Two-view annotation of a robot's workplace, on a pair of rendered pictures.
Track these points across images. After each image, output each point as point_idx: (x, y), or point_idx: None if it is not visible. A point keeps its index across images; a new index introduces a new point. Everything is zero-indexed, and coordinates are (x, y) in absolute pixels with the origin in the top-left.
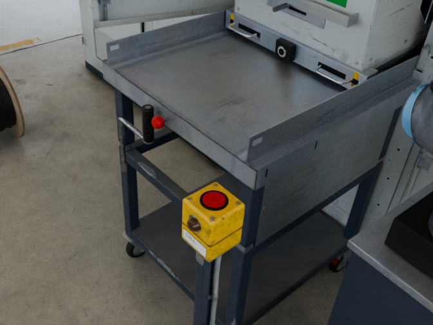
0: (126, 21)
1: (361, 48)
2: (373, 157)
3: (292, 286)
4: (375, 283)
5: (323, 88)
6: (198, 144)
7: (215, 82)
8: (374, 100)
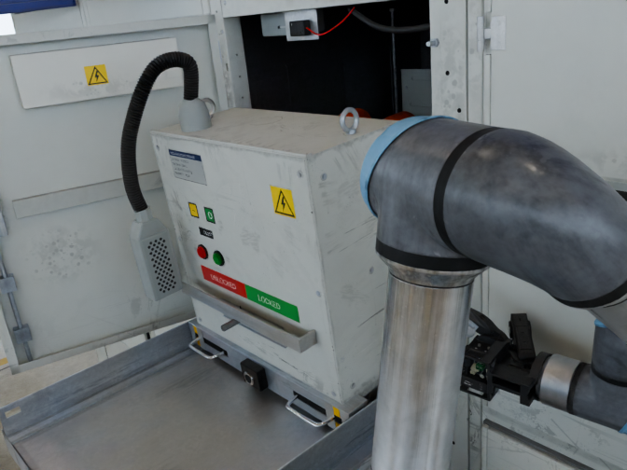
0: (59, 356)
1: (332, 375)
2: None
3: None
4: None
5: (301, 429)
6: None
7: (147, 444)
8: (372, 441)
